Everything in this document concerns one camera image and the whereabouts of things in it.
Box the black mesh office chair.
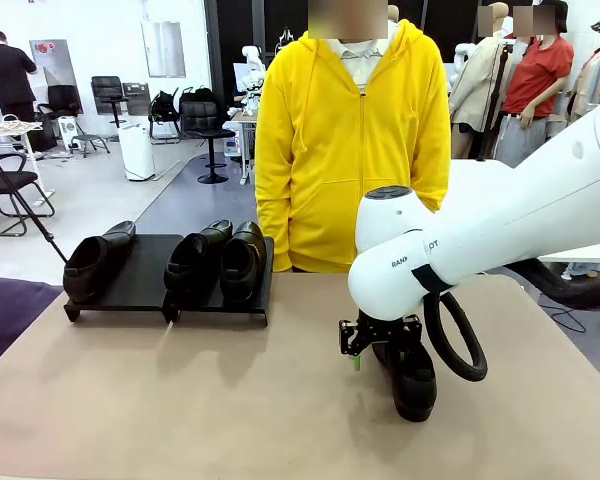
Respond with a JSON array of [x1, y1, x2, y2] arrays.
[[149, 89, 181, 146]]

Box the person in yellow hoodie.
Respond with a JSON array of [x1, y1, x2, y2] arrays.
[[254, 18, 452, 274]]

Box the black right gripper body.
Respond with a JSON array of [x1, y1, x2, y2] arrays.
[[354, 310, 424, 351]]

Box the person's right forearm yellow sleeve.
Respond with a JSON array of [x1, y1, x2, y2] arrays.
[[254, 169, 295, 274]]

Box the white air purifier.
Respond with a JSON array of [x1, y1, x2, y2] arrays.
[[117, 123, 156, 182]]

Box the black box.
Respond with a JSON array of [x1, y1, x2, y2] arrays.
[[122, 82, 151, 109]]

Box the person's left forearm yellow sleeve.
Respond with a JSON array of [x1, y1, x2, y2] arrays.
[[412, 139, 452, 214]]

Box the black floor cable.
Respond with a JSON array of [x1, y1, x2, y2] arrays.
[[539, 299, 589, 334]]

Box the thin black rod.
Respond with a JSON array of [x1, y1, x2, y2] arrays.
[[0, 144, 70, 265]]

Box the small white appliance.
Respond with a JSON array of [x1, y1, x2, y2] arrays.
[[57, 114, 79, 149]]

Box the white desk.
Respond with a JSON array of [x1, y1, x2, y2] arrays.
[[0, 114, 56, 196]]

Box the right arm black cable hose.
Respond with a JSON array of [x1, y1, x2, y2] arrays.
[[422, 257, 600, 384]]

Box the grey wall cabinet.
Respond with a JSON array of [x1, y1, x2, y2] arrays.
[[140, 20, 187, 79]]

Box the black high-back stool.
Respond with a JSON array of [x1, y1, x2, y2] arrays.
[[90, 74, 131, 129]]

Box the black leather loafer shoe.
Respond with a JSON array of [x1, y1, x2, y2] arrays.
[[371, 339, 439, 424], [219, 220, 268, 305], [62, 220, 137, 305], [163, 219, 234, 303]]

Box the black shoe stand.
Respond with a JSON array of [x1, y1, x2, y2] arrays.
[[63, 233, 185, 324], [169, 234, 276, 329]]

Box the white table with legs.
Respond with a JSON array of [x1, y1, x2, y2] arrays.
[[439, 158, 600, 315]]

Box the black backpack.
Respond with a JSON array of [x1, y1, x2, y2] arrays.
[[177, 85, 216, 106]]

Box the grey board with red sign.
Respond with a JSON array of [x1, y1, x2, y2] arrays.
[[29, 38, 84, 114]]

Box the man in black clothes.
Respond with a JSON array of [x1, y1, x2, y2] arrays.
[[0, 30, 39, 151]]

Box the black bar stool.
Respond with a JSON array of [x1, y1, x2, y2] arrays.
[[181, 101, 236, 185]]

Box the mannequin in beige jacket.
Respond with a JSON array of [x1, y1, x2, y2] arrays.
[[449, 2, 514, 161]]

